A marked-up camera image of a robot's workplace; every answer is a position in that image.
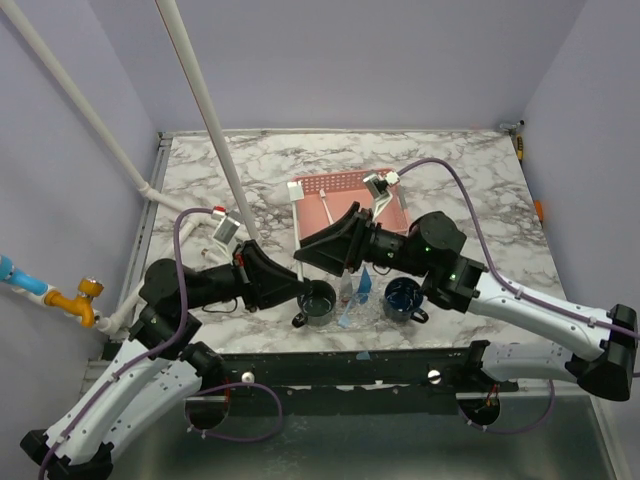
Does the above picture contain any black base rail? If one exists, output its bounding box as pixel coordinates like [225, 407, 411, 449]
[185, 341, 518, 421]

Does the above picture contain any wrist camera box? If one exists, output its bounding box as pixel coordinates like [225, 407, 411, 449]
[211, 206, 243, 258]
[362, 170, 400, 221]

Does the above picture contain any yellow brass tap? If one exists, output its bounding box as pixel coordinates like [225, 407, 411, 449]
[44, 277, 104, 328]

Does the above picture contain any dark green mug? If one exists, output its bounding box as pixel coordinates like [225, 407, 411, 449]
[292, 280, 337, 328]

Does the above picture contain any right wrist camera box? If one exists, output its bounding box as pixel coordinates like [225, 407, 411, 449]
[362, 170, 400, 221]

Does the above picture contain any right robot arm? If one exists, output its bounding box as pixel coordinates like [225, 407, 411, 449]
[294, 203, 639, 402]

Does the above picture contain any silver corner bracket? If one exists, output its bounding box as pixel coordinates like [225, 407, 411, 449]
[499, 120, 525, 135]

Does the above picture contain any purple cable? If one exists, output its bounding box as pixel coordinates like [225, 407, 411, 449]
[37, 205, 285, 480]
[394, 157, 640, 435]

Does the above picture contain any orange clip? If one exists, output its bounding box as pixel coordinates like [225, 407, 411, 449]
[534, 200, 544, 223]

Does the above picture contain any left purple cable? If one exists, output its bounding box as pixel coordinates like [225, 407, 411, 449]
[37, 205, 285, 480]

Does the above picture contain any dark blue mug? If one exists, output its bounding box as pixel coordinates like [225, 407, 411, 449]
[383, 277, 429, 324]

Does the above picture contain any white toothpaste tube red cap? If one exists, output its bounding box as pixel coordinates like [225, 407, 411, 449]
[338, 271, 353, 305]

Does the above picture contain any blue hose connector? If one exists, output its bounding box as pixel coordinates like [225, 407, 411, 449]
[0, 255, 49, 296]

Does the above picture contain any blue toothpaste tube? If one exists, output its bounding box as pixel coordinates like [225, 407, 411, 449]
[356, 267, 372, 295]

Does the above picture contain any pink perforated plastic basket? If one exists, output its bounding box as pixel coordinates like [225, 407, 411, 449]
[287, 169, 412, 251]

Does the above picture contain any light blue toothbrush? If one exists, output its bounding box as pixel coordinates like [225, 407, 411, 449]
[338, 293, 369, 329]

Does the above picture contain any white pvc pipe frame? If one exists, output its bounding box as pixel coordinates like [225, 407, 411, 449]
[1, 1, 258, 335]

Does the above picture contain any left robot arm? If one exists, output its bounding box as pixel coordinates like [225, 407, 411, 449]
[20, 240, 310, 479]

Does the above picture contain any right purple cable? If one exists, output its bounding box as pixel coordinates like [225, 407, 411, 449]
[394, 157, 640, 435]

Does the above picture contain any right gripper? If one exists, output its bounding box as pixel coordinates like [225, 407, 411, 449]
[294, 203, 430, 279]

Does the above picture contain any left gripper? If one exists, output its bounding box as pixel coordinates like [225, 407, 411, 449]
[183, 239, 314, 311]

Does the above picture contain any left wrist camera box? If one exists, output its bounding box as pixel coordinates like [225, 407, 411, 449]
[211, 206, 243, 258]

